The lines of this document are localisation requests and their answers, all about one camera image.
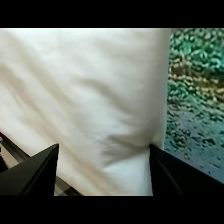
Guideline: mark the white shirt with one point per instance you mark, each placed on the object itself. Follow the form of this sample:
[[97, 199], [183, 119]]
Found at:
[[86, 100]]

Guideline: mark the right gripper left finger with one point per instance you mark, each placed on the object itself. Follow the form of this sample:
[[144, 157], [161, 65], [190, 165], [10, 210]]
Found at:
[[35, 175]]

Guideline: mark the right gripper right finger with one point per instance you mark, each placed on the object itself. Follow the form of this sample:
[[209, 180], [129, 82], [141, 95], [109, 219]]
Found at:
[[180, 176]]

